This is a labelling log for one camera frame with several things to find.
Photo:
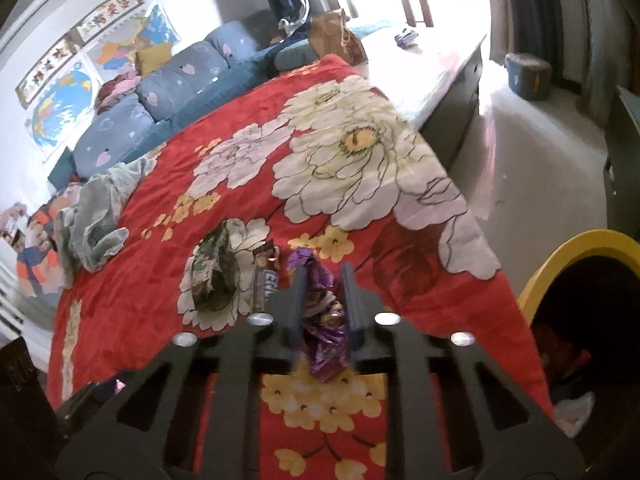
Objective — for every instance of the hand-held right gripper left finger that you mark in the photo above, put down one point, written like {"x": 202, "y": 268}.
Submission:
{"x": 300, "y": 295}

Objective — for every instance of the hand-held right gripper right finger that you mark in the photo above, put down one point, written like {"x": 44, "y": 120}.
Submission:
{"x": 351, "y": 295}

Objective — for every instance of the purple foil wrapper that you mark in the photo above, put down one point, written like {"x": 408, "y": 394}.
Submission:
{"x": 325, "y": 355}

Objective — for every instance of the yellow rimmed trash bin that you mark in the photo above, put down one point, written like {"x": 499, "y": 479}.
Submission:
{"x": 550, "y": 270}

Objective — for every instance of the brown candy bar wrapper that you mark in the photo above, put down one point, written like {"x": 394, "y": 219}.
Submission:
{"x": 265, "y": 280}

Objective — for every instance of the dark crumpled snack wrapper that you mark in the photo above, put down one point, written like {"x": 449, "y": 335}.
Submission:
{"x": 216, "y": 275}

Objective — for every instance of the red floral blanket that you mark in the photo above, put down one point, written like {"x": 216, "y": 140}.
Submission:
{"x": 225, "y": 200}

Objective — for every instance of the orange blue patterned cloth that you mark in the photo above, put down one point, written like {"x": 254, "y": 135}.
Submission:
{"x": 42, "y": 255}

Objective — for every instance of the grey green crumpled cloth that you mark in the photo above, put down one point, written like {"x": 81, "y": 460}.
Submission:
{"x": 97, "y": 210}

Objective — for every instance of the blue patterned pillows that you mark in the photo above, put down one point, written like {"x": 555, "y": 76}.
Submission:
{"x": 230, "y": 82}

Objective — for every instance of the white top low cabinet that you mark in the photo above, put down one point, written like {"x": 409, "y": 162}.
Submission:
{"x": 430, "y": 75}

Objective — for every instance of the teal cushion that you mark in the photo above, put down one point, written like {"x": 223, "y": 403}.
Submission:
{"x": 62, "y": 170}

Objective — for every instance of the brown paper bag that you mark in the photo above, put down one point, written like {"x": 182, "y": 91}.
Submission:
{"x": 332, "y": 35}

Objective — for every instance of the small blue white object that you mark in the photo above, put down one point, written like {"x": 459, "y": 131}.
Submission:
{"x": 406, "y": 38}

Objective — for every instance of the pink clothes pile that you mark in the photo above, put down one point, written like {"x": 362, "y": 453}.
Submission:
{"x": 117, "y": 91}

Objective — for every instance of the yellow pillow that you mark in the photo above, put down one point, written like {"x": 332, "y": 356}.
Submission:
{"x": 154, "y": 59}

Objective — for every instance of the blue storage box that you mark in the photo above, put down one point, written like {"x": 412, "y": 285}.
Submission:
{"x": 527, "y": 77}

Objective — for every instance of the dark furniture edge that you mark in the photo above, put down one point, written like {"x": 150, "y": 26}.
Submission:
{"x": 625, "y": 165}

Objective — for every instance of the world map poster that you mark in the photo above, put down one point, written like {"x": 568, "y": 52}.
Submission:
{"x": 62, "y": 105}

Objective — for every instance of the country map poster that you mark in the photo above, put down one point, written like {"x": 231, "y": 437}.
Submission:
{"x": 135, "y": 35}

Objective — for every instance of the framed picture scroll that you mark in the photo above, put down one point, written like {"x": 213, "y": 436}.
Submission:
{"x": 45, "y": 70}
{"x": 110, "y": 12}

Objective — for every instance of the dark grey curtain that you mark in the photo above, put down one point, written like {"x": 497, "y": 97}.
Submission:
{"x": 560, "y": 15}

